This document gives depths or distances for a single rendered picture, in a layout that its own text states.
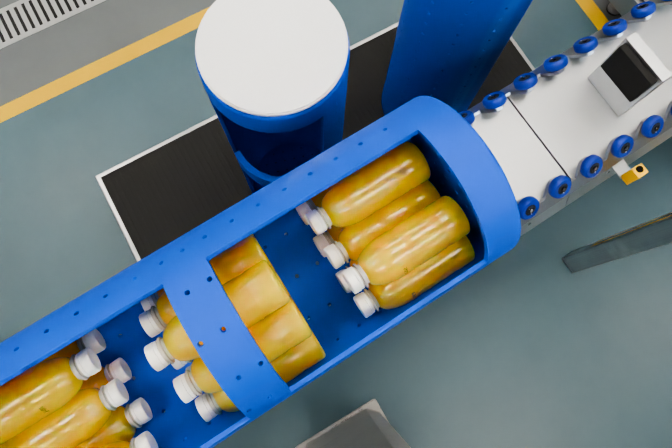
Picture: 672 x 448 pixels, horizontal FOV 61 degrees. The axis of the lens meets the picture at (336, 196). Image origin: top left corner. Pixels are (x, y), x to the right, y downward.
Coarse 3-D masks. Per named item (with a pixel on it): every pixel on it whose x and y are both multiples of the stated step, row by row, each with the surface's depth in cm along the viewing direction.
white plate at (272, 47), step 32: (224, 0) 106; (256, 0) 106; (288, 0) 106; (320, 0) 106; (224, 32) 104; (256, 32) 104; (288, 32) 105; (320, 32) 105; (224, 64) 103; (256, 64) 103; (288, 64) 103; (320, 64) 103; (224, 96) 101; (256, 96) 101; (288, 96) 101; (320, 96) 102
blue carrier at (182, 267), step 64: (384, 128) 84; (448, 128) 80; (256, 192) 85; (320, 192) 79; (448, 192) 100; (512, 192) 80; (192, 256) 76; (320, 256) 102; (64, 320) 76; (128, 320) 94; (192, 320) 72; (320, 320) 97; (384, 320) 90; (0, 384) 71; (128, 384) 96; (256, 384) 74
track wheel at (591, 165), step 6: (588, 156) 106; (594, 156) 106; (582, 162) 106; (588, 162) 105; (594, 162) 105; (600, 162) 106; (582, 168) 106; (588, 168) 106; (594, 168) 106; (600, 168) 107; (582, 174) 107; (588, 174) 106; (594, 174) 107
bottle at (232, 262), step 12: (252, 240) 85; (228, 252) 84; (240, 252) 84; (252, 252) 84; (264, 252) 84; (216, 264) 83; (228, 264) 83; (240, 264) 83; (252, 264) 83; (228, 276) 83; (168, 300) 82; (156, 312) 83; (168, 312) 82; (156, 324) 83
